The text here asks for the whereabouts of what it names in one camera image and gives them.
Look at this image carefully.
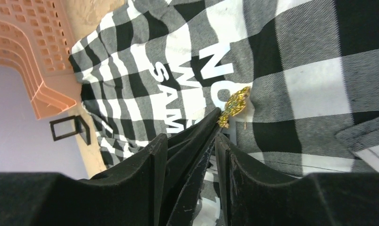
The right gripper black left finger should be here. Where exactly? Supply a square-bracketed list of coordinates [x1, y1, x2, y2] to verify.
[0, 134, 168, 226]

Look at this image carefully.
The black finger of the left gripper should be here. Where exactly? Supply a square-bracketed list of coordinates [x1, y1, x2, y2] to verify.
[159, 108, 221, 226]

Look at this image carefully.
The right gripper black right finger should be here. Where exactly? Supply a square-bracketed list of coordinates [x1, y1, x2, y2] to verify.
[215, 134, 379, 226]

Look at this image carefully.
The gold glitter brooch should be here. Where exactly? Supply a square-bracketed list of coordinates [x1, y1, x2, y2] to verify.
[217, 86, 251, 129]

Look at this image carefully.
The black white plaid shirt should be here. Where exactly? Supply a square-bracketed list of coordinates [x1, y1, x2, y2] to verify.
[67, 0, 379, 226]

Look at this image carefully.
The orange plastic file organizer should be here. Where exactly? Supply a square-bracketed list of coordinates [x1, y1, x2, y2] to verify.
[0, 0, 81, 119]

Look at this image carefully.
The small black frame stand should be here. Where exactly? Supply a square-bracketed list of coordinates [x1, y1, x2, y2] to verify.
[49, 115, 91, 145]

